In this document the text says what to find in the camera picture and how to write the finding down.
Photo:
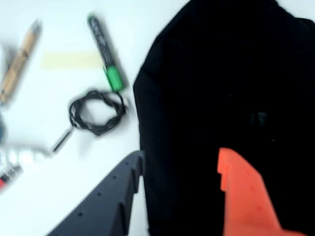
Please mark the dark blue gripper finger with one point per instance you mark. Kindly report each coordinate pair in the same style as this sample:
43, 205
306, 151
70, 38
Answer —
105, 211

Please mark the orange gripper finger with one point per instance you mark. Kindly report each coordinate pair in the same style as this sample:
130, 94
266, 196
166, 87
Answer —
246, 201

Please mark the black fabric bag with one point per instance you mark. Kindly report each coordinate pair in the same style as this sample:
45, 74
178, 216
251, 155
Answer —
221, 73

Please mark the red silver small tube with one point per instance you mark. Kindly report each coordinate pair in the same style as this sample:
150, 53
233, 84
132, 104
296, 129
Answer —
7, 175

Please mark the green black marker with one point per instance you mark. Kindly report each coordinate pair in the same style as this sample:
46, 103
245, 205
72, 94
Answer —
103, 49

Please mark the wooden ballpoint pen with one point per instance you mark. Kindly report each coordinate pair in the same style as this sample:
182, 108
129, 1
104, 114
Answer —
19, 61

